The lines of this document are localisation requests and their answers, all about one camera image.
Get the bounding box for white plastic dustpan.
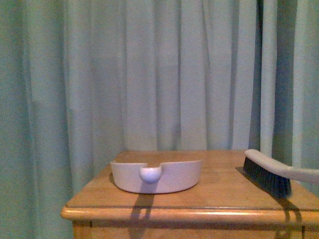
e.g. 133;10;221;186
111;160;202;194

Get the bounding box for light green curtain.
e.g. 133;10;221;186
0;0;319;239

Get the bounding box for white hand brush black bristles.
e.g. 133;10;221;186
243;149;319;198

